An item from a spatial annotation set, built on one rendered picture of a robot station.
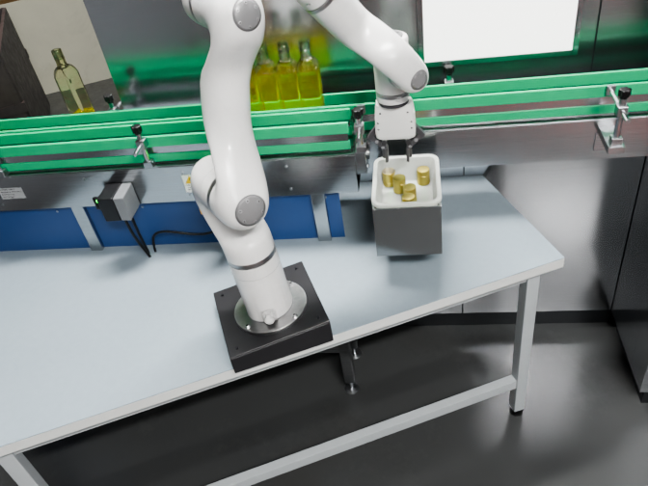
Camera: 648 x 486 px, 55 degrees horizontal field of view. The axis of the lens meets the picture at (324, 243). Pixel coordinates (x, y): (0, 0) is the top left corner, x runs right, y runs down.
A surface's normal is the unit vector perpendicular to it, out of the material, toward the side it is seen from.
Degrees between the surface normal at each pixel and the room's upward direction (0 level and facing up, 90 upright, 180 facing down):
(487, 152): 90
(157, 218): 90
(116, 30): 90
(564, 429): 0
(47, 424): 0
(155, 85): 90
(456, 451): 0
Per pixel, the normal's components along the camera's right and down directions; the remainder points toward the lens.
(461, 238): -0.14, -0.76
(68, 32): 0.30, 0.58
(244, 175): 0.45, -0.01
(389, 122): -0.19, 0.66
